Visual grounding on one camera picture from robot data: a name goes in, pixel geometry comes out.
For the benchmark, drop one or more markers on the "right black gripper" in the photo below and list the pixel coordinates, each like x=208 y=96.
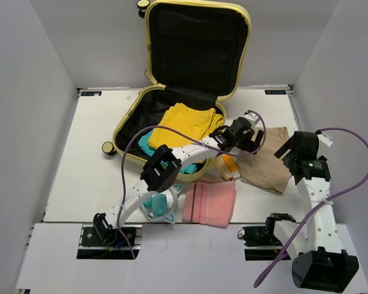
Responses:
x=283 y=149

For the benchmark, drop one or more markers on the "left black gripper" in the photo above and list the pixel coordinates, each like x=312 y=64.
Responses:
x=251 y=146

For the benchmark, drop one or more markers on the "beige cloth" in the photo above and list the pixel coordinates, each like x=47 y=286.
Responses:
x=263 y=170

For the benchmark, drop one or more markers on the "yellow cloth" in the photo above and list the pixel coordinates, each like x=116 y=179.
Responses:
x=196 y=124

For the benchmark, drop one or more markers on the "teal cloth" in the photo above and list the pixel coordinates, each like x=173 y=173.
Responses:
x=147 y=144

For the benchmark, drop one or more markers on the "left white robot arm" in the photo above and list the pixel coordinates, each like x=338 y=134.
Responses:
x=161 y=170

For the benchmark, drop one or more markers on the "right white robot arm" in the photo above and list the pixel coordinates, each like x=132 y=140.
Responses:
x=319 y=259

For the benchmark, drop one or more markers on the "orange sunscreen tube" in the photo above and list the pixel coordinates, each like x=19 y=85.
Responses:
x=232 y=168

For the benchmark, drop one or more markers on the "beige cosmetic tube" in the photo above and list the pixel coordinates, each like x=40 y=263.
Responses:
x=220 y=166

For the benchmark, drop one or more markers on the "pink striped towel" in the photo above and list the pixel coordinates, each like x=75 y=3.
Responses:
x=209 y=203

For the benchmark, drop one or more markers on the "yellow suitcase with black lining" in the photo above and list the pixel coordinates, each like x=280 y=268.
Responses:
x=195 y=52

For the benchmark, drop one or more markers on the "teal cat-ear headphones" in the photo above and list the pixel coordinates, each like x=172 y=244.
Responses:
x=155 y=208

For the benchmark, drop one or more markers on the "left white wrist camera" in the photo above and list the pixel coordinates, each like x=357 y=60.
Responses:
x=252 y=117

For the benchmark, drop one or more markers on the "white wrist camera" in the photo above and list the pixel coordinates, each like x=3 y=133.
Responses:
x=325 y=141
x=252 y=117

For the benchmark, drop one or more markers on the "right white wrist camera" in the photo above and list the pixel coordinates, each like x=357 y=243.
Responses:
x=325 y=141

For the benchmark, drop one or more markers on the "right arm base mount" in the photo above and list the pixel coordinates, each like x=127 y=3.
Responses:
x=260 y=245

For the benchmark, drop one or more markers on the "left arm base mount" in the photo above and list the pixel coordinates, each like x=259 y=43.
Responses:
x=92 y=248

